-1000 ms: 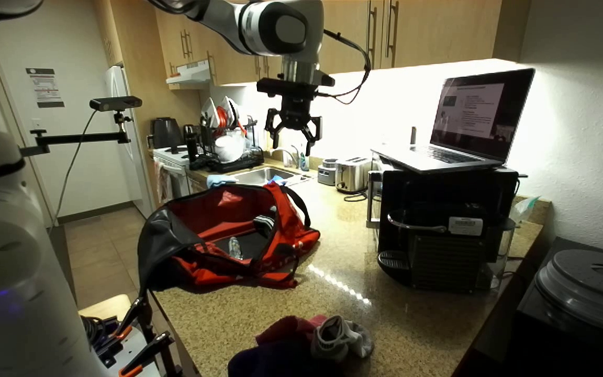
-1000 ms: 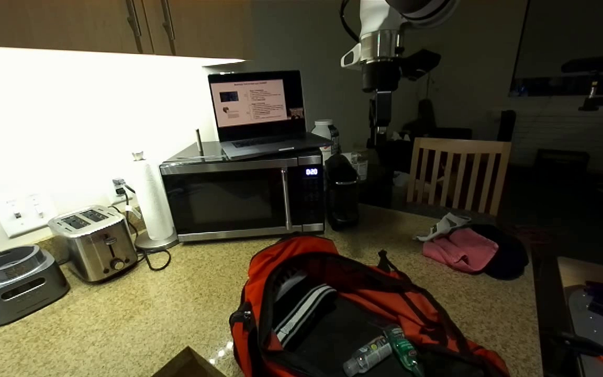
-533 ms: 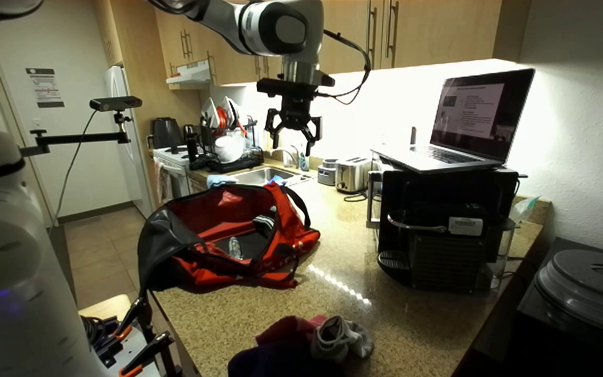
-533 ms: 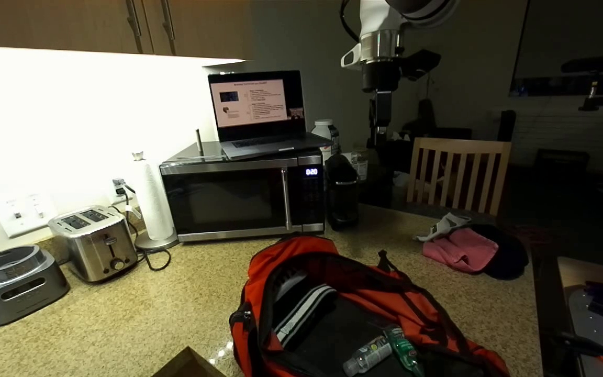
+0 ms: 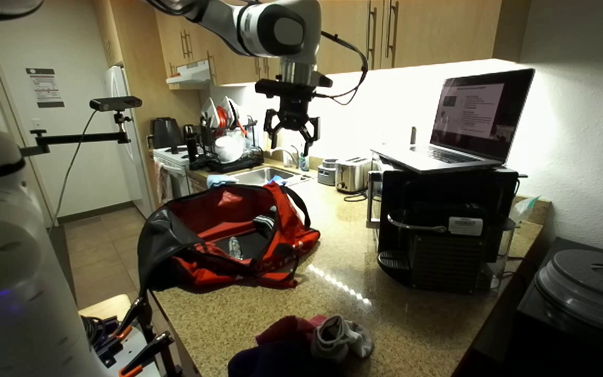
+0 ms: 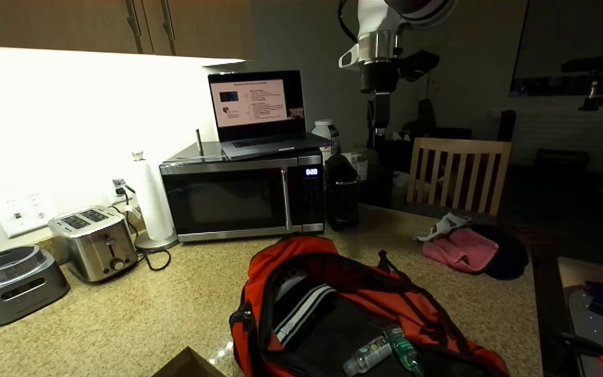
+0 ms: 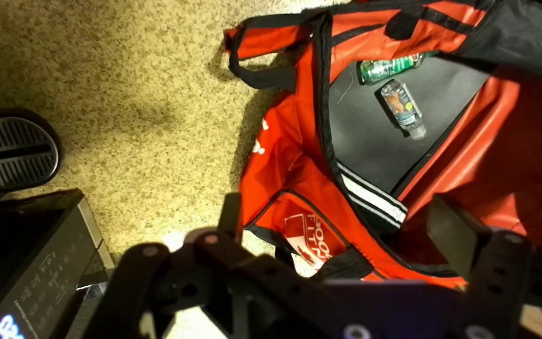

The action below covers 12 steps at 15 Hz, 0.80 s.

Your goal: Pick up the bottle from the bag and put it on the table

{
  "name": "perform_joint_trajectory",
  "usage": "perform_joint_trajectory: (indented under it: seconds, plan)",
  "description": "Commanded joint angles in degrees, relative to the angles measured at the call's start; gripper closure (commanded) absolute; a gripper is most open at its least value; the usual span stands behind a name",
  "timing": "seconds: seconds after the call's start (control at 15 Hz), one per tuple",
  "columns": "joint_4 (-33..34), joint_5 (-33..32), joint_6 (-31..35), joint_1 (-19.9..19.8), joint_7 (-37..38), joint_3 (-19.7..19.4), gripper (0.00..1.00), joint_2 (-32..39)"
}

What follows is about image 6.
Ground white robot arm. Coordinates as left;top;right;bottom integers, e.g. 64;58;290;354
337;0;458;149

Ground black toaster cable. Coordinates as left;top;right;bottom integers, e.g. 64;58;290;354
125;206;175;273

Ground grey round appliance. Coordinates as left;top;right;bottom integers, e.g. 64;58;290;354
0;244;69;326

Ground green packet in bag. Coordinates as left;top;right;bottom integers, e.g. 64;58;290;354
383;326;425;377

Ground white sock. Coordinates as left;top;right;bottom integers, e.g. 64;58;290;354
418;212;466;242

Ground wooden upper cabinets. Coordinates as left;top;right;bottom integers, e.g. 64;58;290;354
0;0;251;58

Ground open laptop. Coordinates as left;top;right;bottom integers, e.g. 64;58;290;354
207;68;328;158

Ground tray with tools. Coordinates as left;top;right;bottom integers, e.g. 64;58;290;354
557;257;603;377

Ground stainless steel microwave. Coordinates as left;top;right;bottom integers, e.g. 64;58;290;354
160;146;324;242

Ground silver toaster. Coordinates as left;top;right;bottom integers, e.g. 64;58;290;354
48;206;138;283

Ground pink cloth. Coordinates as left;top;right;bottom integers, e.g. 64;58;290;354
424;228;499;273

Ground white paper towel roll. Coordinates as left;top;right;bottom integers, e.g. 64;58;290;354
131;150;175;250

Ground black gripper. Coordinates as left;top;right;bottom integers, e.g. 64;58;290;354
361;49;439;149

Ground red black backpack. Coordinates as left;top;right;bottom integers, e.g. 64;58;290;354
230;236;509;377

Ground wooden chair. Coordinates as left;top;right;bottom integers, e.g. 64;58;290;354
404;136;510;217

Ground brown box corner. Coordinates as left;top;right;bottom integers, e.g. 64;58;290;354
152;348;225;377

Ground white wall outlet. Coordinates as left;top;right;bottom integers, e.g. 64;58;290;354
0;192;54;236

